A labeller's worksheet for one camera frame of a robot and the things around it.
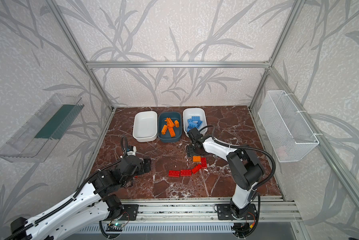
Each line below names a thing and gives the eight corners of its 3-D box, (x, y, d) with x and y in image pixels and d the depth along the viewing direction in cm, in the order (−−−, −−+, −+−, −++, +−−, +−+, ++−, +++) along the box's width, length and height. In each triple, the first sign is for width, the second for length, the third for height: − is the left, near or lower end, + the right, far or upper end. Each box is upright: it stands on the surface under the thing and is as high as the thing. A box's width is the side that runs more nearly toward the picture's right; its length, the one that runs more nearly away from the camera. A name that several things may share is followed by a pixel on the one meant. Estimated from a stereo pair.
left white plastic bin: (130, 142, 102) (127, 137, 98) (138, 115, 118) (136, 110, 113) (156, 142, 103) (155, 137, 98) (161, 115, 118) (159, 110, 113)
